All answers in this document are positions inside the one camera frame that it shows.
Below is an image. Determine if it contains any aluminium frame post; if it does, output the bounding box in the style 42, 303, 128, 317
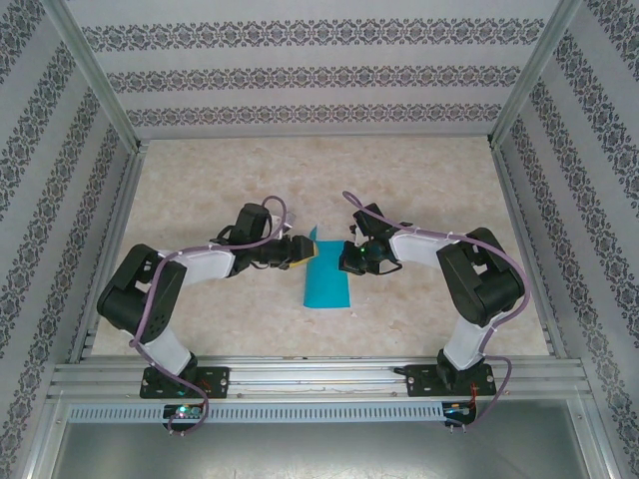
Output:
487, 0, 584, 147
43, 0, 146, 154

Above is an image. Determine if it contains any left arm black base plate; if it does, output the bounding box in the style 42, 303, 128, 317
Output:
140, 366, 231, 400

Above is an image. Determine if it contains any aluminium mounting rail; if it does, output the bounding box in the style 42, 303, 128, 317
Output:
47, 354, 590, 400

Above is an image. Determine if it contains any teal cloth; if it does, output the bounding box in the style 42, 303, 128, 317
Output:
302, 225, 353, 309

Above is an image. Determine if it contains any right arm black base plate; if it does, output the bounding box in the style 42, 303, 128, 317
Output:
406, 363, 498, 398

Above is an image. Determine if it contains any aluminium side rail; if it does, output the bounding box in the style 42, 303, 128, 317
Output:
490, 142, 569, 359
68, 142, 150, 364

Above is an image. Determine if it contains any grey metal panel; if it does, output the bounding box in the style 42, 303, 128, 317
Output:
29, 398, 615, 479

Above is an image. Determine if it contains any slotted grey cable duct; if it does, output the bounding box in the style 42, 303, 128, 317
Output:
67, 402, 445, 424

